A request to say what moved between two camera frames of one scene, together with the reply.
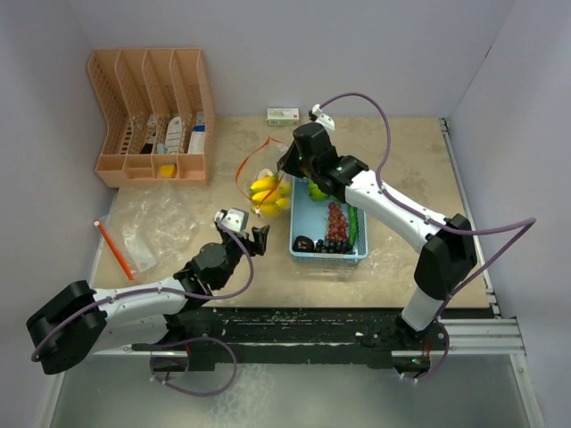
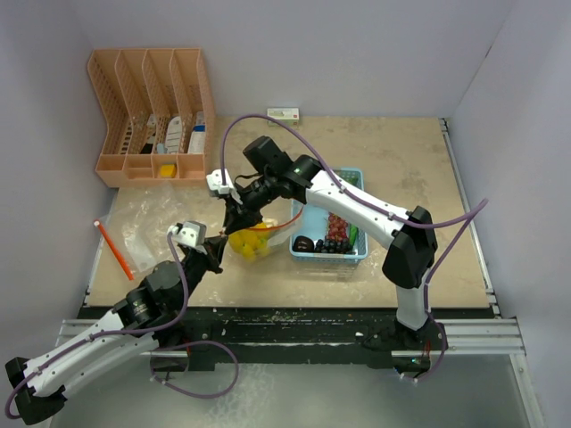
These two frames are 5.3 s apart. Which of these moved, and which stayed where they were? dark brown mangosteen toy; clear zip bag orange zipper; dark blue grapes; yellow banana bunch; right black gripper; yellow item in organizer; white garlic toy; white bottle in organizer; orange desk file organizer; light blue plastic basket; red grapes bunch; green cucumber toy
Moved: clear zip bag orange zipper; right black gripper; white garlic toy; yellow banana bunch
Stayed: yellow item in organizer; white bottle in organizer; green cucumber toy; light blue plastic basket; orange desk file organizer; red grapes bunch; dark brown mangosteen toy; dark blue grapes
